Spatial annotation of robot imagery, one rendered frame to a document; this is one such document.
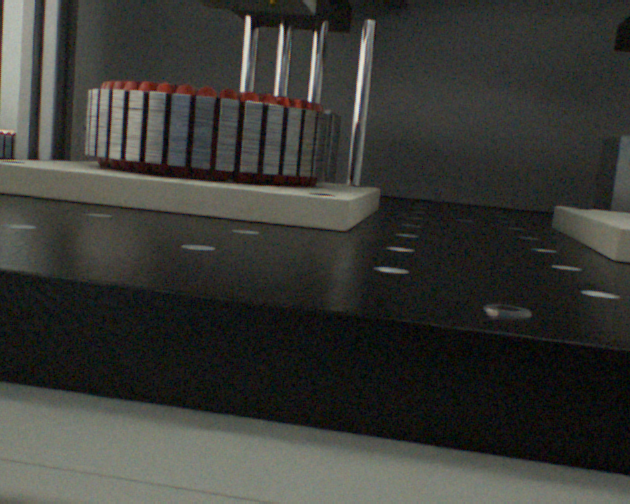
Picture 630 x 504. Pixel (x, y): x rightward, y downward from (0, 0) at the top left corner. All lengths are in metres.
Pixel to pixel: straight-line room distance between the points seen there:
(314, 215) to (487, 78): 0.34
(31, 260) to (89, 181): 0.14
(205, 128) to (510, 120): 0.34
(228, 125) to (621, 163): 0.25
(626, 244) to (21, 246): 0.19
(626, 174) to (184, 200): 0.28
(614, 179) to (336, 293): 0.35
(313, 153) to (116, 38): 0.35
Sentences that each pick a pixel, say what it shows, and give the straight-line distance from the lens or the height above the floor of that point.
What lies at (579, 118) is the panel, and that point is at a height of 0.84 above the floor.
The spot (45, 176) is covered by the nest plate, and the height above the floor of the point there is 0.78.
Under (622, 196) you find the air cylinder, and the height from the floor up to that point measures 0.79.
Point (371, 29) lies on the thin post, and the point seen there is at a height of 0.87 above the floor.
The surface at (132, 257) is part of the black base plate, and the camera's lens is 0.18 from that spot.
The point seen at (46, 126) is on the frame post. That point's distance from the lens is 0.61.
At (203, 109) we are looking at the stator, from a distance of 0.31.
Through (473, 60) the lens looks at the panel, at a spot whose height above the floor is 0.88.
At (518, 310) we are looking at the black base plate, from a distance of 0.16.
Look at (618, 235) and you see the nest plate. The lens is 0.29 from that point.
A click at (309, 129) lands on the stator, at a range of 0.33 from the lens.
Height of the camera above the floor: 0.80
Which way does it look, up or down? 7 degrees down
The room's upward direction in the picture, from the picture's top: 5 degrees clockwise
